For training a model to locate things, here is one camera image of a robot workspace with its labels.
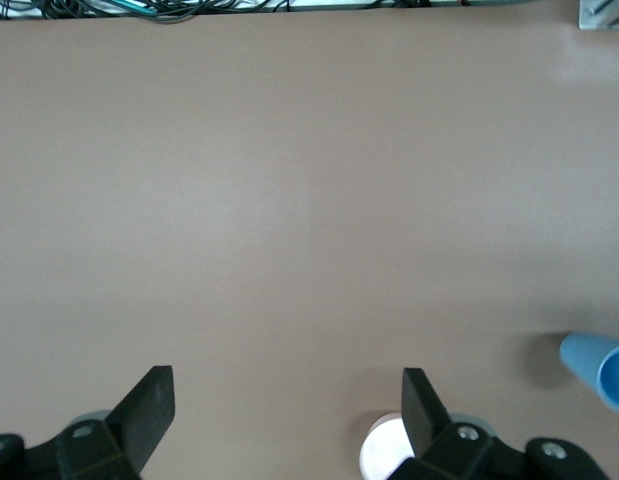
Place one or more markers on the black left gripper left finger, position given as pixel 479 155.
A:
pixel 139 420

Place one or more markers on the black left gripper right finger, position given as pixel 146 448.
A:
pixel 424 420

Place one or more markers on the blue plastic cup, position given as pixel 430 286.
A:
pixel 586 360

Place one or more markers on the pink bowl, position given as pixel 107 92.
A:
pixel 384 450

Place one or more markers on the brown table cover sheet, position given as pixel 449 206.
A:
pixel 289 200

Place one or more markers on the metal mounting bracket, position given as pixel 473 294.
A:
pixel 601 15

